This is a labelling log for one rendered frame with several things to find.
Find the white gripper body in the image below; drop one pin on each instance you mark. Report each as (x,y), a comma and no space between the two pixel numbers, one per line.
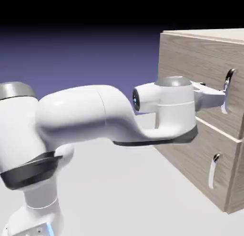
(208,98)

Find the light wood door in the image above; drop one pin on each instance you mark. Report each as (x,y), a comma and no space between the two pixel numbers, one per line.
(192,161)
(190,57)

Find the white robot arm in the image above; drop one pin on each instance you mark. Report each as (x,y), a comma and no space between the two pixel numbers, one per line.
(80,110)

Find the light wood cabinet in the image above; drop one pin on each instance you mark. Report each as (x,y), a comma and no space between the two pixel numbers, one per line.
(192,55)

